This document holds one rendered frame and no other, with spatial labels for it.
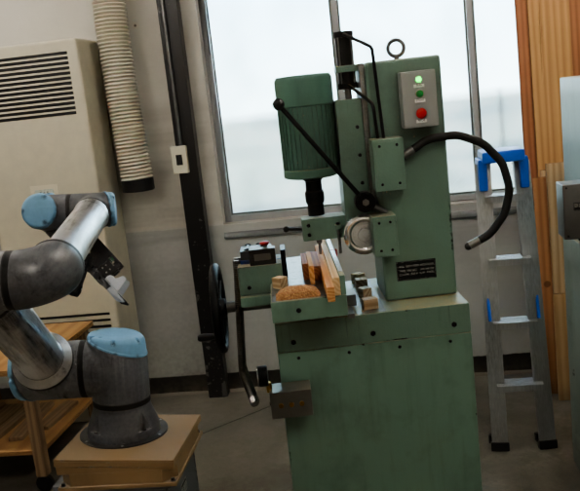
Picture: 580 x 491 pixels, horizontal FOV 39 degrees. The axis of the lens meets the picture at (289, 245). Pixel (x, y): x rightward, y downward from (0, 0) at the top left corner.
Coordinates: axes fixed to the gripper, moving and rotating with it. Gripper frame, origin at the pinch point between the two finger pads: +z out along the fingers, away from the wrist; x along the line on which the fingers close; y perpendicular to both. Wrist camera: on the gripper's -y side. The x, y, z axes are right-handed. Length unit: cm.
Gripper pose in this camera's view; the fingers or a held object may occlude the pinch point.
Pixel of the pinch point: (124, 306)
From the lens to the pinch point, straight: 227.0
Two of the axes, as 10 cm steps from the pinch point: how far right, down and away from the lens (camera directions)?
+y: 7.3, -6.7, 1.7
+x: -1.2, 1.3, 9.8
